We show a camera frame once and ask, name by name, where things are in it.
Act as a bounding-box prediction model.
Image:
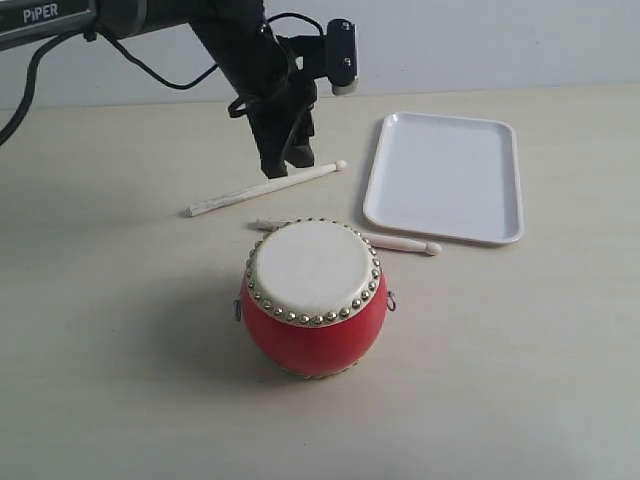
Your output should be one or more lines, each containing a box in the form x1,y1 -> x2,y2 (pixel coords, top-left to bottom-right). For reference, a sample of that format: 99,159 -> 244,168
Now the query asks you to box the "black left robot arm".
1,1 -> 316,179

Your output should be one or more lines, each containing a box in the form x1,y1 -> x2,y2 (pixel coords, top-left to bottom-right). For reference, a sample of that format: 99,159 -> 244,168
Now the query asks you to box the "white wooden drumstick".
186,160 -> 348,218
253,218 -> 442,257

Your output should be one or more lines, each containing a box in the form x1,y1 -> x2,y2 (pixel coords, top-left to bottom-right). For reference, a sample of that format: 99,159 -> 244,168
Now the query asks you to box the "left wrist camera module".
284,18 -> 359,96

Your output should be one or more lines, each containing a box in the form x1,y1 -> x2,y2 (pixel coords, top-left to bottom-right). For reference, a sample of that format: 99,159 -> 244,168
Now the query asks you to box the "white rectangular plastic tray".
362,112 -> 525,245

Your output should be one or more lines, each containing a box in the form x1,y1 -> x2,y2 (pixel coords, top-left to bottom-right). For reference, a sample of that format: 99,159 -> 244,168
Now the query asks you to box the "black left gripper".
234,39 -> 317,178

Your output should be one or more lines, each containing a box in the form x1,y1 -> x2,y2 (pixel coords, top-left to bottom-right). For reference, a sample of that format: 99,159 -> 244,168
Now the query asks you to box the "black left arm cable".
0,13 -> 331,146

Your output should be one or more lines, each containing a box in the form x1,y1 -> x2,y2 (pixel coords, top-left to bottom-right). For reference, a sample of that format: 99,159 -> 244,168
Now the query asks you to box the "small red drum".
234,218 -> 395,378

